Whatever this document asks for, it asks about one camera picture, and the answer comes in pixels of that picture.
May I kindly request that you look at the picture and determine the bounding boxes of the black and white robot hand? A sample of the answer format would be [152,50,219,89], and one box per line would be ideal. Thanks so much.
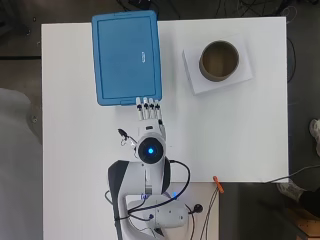
[134,96,167,144]

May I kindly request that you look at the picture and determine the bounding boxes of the blue plastic box lid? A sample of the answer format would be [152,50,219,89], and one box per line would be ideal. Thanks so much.
[91,9,163,107]

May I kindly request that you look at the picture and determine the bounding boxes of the white flat box stand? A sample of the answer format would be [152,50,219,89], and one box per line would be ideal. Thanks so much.
[182,33,254,96]

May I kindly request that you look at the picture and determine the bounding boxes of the brown round tub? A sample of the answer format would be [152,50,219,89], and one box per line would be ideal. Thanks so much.
[198,40,240,83]

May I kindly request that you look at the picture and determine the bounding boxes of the orange clamp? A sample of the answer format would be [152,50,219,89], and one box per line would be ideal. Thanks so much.
[213,175,225,194]

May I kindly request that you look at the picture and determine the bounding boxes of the white hanging sheet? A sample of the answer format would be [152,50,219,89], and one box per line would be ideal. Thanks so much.
[0,87,44,240]

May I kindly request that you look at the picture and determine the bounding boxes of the person's foot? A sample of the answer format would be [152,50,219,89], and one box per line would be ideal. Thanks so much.
[276,179,306,203]
[309,118,320,157]

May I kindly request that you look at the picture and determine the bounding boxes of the brown wooden board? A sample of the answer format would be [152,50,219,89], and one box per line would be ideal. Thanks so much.
[286,206,320,240]

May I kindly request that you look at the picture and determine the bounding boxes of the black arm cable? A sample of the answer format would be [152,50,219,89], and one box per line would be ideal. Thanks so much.
[113,159,192,223]

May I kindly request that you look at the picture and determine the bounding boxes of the thin grey cable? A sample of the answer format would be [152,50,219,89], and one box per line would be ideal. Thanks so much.
[199,189,219,240]

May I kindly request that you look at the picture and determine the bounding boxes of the grey floor cable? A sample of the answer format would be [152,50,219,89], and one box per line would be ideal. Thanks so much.
[263,165,320,185]

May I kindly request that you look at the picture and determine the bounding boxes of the black floor cable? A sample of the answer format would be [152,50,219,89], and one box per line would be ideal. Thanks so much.
[286,35,298,83]

